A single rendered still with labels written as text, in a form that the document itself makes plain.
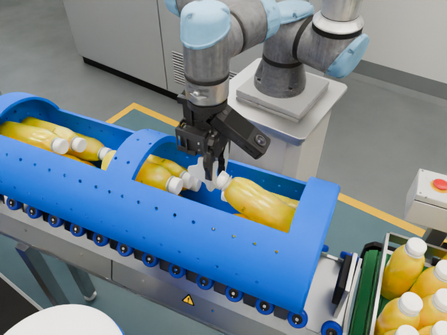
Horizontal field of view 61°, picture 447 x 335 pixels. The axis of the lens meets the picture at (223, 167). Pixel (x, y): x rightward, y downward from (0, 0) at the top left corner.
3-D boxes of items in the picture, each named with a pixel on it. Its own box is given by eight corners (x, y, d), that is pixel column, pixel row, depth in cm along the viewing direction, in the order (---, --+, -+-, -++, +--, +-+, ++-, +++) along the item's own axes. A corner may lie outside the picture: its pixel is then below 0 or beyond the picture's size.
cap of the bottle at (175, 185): (177, 173, 89) (183, 176, 88) (175, 187, 90) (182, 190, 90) (168, 181, 85) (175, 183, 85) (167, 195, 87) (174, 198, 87)
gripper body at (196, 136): (194, 131, 79) (191, 79, 71) (233, 141, 76) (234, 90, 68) (176, 153, 74) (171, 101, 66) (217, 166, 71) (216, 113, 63)
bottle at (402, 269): (374, 296, 94) (396, 255, 82) (378, 272, 99) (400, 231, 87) (403, 306, 92) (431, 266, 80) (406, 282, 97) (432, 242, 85)
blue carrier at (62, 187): (64, 143, 126) (26, 70, 105) (327, 230, 101) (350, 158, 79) (-1, 209, 110) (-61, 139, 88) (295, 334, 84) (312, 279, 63)
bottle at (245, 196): (291, 224, 85) (223, 181, 84) (307, 208, 80) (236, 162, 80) (283, 248, 80) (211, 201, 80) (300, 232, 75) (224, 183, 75)
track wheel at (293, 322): (291, 302, 85) (289, 306, 83) (310, 310, 84) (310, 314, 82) (285, 321, 86) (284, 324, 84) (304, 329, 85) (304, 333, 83)
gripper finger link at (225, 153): (206, 160, 85) (201, 132, 78) (230, 167, 84) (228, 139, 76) (200, 171, 84) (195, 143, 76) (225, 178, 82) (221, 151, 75)
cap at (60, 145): (50, 153, 96) (56, 154, 95) (53, 137, 95) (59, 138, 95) (62, 153, 99) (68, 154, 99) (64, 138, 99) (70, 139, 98)
